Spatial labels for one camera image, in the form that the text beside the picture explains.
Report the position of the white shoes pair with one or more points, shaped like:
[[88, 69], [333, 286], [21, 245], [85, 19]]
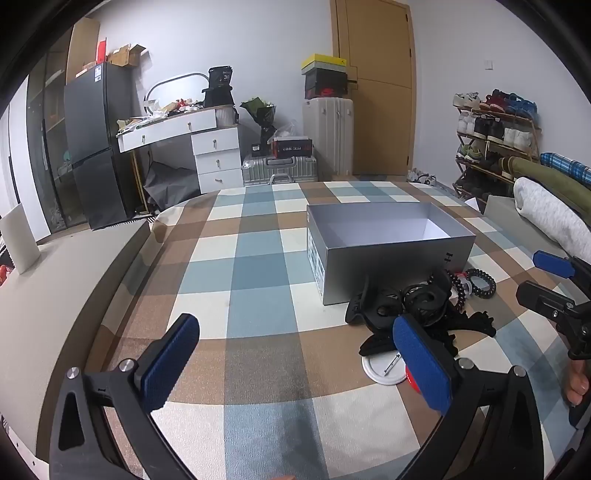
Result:
[[421, 176]]

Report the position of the wooden door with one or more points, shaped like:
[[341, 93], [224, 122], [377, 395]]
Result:
[[376, 87]]

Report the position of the red round badge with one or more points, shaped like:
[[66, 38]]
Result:
[[412, 382]]

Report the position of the oval mirror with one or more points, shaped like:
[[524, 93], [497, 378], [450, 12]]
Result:
[[173, 90]]

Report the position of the dark cloth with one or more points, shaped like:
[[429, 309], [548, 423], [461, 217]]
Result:
[[173, 184]]

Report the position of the white rolled blanket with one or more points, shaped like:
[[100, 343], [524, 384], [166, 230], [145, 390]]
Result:
[[547, 212]]

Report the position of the rows of shoes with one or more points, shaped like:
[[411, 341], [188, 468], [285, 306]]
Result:
[[496, 124]]

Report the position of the white suitcase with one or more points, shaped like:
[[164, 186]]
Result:
[[328, 134]]

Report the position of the blue plaid rolled blanket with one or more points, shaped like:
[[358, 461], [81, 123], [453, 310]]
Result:
[[570, 165]]

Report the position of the person's right hand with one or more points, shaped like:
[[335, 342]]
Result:
[[577, 383]]

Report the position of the wooden shoe rack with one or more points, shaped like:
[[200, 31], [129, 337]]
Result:
[[498, 152]]

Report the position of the silver suitcase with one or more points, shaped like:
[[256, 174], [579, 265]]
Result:
[[279, 168]]

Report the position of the glass door cabinet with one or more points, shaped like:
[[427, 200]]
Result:
[[44, 152]]

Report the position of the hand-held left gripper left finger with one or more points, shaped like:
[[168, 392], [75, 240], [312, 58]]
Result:
[[168, 364]]

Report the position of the stack of shoe boxes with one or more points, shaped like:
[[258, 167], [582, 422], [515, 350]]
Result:
[[325, 76]]

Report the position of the white round badge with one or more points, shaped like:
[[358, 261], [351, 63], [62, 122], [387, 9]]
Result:
[[376, 369]]

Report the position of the black bag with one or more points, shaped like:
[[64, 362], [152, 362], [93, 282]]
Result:
[[220, 87]]

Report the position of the red black box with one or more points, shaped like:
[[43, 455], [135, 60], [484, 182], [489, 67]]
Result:
[[292, 146]]

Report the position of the cardboard boxes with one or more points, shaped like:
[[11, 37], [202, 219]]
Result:
[[117, 53]]

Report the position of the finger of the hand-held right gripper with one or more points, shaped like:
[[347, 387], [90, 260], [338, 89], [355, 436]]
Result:
[[545, 297], [551, 263]]

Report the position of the grey cardboard box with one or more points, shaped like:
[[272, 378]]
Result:
[[392, 258]]

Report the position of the dark grey fridge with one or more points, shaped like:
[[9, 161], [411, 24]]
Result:
[[94, 147]]

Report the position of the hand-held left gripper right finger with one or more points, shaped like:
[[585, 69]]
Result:
[[422, 364]]

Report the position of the white ribbed bin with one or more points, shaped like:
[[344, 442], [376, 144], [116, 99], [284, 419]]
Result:
[[226, 115]]

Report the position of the dark wrapped bouquet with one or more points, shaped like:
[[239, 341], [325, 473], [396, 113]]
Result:
[[261, 115]]

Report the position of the green rolled blanket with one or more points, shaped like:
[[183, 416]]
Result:
[[549, 177]]

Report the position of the white dressing desk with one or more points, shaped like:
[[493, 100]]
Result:
[[203, 147]]

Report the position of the white flat panel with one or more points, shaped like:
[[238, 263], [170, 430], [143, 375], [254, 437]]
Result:
[[18, 242]]

